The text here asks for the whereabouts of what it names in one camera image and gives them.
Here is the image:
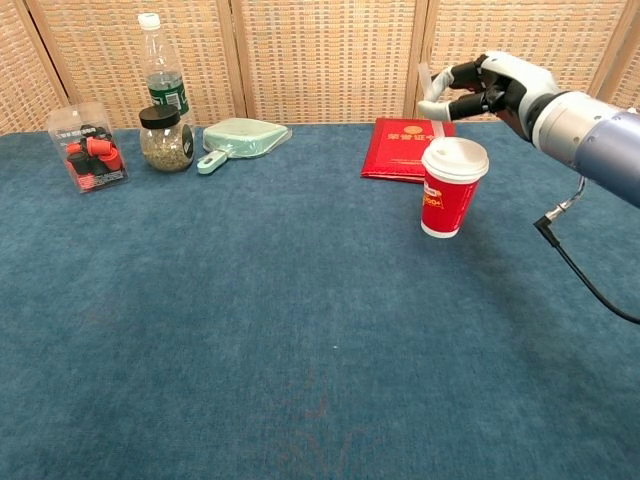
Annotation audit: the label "clear plastic water bottle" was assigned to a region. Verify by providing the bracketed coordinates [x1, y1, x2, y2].
[137, 13, 194, 126]

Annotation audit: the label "black arm cable with plug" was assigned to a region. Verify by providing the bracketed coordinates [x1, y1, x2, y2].
[533, 174, 640, 325]

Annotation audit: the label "glass jar black lid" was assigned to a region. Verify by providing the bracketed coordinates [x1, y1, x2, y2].
[138, 104, 196, 174]

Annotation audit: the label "mint green dustpan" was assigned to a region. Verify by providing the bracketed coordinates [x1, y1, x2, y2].
[196, 117, 294, 176]

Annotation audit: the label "red certificate book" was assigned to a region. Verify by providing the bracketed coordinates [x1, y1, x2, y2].
[359, 117, 457, 185]

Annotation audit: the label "clear plastic straw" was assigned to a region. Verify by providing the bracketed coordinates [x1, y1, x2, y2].
[417, 60, 449, 146]

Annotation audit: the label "blue felt table cover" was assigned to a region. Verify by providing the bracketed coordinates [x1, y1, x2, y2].
[0, 122, 640, 480]

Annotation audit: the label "red paper cup white lid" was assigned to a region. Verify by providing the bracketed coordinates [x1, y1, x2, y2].
[419, 137, 490, 240]

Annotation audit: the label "clear box red black caps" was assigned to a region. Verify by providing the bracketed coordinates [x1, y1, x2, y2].
[46, 102, 131, 195]

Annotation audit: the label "woven rattan folding screen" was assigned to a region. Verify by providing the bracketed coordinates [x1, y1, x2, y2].
[0, 0, 640, 136]

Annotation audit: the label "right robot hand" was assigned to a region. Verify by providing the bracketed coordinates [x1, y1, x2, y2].
[417, 51, 561, 139]

